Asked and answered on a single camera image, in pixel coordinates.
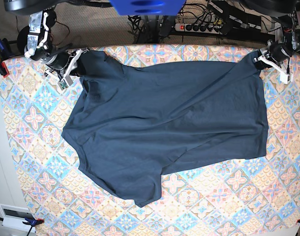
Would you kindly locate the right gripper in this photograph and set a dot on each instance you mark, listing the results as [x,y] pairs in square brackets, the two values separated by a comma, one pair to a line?
[63,64]

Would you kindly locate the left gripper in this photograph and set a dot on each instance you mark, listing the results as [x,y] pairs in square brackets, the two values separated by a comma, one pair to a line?
[275,55]

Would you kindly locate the dark navy t-shirt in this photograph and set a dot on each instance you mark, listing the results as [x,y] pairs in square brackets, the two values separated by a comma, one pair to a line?
[130,126]

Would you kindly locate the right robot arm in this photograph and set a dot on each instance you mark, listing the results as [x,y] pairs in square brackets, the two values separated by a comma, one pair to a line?
[39,45]

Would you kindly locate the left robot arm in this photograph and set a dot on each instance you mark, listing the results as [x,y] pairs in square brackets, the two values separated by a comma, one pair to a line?
[287,14]

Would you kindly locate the black round stool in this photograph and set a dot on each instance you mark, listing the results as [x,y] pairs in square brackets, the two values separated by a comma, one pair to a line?
[22,39]

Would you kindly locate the white power strip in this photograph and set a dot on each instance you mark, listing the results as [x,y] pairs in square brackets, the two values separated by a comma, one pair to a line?
[197,28]

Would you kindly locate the blue clamp upper left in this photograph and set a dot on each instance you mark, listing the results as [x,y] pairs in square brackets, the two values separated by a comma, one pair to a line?
[4,55]

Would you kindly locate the blue clamp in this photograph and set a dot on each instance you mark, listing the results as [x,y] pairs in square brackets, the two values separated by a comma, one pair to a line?
[29,222]
[4,55]

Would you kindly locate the patterned tile tablecloth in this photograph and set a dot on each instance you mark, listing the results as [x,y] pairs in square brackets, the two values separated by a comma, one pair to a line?
[231,198]

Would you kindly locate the blue clamp lower left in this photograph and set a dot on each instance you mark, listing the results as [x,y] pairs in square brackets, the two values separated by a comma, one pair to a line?
[29,222]

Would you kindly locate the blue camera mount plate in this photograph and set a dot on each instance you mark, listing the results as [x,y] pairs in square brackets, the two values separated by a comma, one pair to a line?
[148,7]

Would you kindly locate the white wall outlet box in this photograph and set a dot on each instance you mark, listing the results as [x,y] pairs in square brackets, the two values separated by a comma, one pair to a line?
[13,217]

